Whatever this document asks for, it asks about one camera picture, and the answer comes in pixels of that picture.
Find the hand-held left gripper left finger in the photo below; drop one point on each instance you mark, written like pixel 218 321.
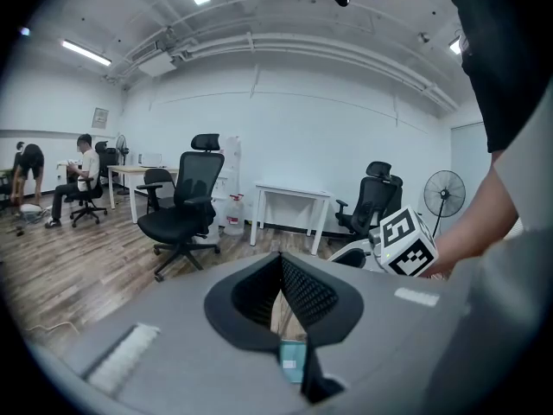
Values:
pixel 173 340

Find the teal dustpan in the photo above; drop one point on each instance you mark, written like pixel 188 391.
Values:
pixel 294 359

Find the black mesh headrest office chair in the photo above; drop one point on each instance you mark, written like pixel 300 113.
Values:
pixel 371 201
pixel 190 188

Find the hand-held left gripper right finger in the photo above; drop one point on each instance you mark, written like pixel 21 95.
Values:
pixel 389 331

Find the white table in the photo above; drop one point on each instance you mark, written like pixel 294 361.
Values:
pixel 294 190

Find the ceiling sensor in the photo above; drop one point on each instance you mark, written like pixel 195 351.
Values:
pixel 423 38

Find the grey floor device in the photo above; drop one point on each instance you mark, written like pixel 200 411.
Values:
pixel 31 209

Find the person's right forearm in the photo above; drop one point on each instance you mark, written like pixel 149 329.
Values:
pixel 475 227

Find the framed wall notice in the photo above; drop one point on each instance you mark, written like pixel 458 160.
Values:
pixel 100 118

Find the light wooden table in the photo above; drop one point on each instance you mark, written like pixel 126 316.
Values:
pixel 125 169

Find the white water dispenser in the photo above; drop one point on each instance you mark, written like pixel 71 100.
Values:
pixel 226 184

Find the white box appliance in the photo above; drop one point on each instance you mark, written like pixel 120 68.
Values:
pixel 150 159

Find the black pedestal fan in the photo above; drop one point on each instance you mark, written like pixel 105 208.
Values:
pixel 444 193

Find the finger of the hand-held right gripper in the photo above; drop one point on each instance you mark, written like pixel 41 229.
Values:
pixel 352 255

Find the clear water jug red cap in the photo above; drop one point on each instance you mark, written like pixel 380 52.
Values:
pixel 234 216

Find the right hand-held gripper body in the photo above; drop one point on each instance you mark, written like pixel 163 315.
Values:
pixel 406 240

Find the ceiling air conditioner unit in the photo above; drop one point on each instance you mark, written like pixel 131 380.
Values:
pixel 157 63

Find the person's black clothing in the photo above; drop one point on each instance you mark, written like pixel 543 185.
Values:
pixel 497 59

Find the wrapped water dispenser bottle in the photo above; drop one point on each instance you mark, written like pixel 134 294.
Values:
pixel 230 151

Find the small black armchair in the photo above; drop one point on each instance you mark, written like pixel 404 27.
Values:
pixel 157 177

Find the black standing fan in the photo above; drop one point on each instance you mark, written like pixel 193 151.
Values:
pixel 122 147

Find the frosted glass door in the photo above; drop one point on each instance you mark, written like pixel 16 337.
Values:
pixel 468 154

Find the white ceiling pipes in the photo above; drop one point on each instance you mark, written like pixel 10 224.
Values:
pixel 302 43

